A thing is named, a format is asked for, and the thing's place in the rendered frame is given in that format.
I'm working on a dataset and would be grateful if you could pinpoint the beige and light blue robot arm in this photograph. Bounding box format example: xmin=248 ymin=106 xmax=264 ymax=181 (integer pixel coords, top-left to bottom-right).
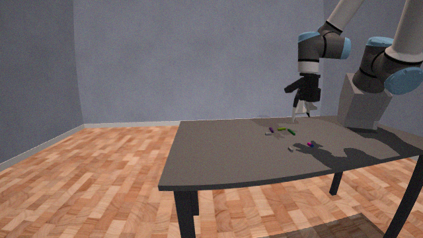
xmin=297 ymin=0 xmax=423 ymax=95

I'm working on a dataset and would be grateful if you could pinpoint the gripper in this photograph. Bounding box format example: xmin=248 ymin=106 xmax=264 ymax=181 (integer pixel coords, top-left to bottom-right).
xmin=292 ymin=73 xmax=321 ymax=123

